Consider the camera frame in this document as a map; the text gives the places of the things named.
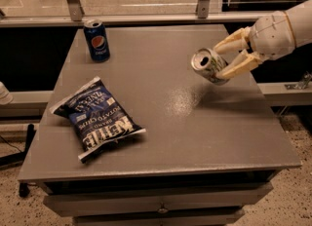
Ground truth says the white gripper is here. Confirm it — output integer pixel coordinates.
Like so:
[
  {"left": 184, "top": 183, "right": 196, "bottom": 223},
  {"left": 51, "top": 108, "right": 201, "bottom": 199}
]
[{"left": 213, "top": 11, "right": 295, "bottom": 80}]

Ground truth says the silver 7up can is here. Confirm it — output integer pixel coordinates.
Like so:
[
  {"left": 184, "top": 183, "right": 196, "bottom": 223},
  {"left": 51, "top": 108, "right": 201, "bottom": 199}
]
[{"left": 191, "top": 48, "right": 228, "bottom": 85}]

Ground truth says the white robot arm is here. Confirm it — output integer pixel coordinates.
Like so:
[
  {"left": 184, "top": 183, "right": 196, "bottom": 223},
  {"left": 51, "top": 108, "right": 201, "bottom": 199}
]
[{"left": 213, "top": 0, "right": 312, "bottom": 80}]

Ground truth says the blue pepsi can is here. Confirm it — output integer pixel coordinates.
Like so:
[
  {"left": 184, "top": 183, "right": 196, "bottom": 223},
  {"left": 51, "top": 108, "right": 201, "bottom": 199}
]
[{"left": 84, "top": 19, "right": 110, "bottom": 62}]

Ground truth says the blue kettle chips bag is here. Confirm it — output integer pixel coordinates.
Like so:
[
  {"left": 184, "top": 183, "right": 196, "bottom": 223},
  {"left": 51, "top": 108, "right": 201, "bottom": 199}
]
[{"left": 50, "top": 77, "right": 146, "bottom": 163}]

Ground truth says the white cylindrical object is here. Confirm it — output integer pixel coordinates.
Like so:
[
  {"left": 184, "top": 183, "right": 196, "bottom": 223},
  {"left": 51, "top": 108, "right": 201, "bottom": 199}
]
[{"left": 0, "top": 82, "right": 14, "bottom": 105}]

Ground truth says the grey table drawer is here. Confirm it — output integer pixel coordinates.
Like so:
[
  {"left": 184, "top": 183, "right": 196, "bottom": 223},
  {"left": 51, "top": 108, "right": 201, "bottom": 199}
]
[{"left": 44, "top": 182, "right": 273, "bottom": 217}]

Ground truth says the black stand leg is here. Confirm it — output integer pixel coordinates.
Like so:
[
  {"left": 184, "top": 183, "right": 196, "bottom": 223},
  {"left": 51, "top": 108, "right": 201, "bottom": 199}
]
[{"left": 0, "top": 124, "right": 36, "bottom": 198}]

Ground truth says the metal bracket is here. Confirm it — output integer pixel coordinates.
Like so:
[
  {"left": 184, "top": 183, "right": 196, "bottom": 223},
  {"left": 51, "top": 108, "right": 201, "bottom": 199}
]
[{"left": 286, "top": 72, "right": 312, "bottom": 90}]

